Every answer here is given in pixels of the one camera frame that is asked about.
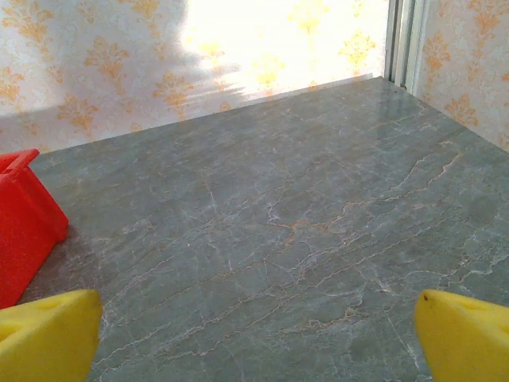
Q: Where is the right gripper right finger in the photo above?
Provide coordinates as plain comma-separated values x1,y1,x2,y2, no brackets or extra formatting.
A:
413,289,509,382

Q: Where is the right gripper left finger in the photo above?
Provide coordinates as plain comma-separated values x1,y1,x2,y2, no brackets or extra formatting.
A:
0,289,103,382

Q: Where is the red plastic bin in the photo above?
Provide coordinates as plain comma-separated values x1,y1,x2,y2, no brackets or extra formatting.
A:
0,148,70,310

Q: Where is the aluminum frame post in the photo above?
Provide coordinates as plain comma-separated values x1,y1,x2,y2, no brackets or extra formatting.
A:
383,0,429,95

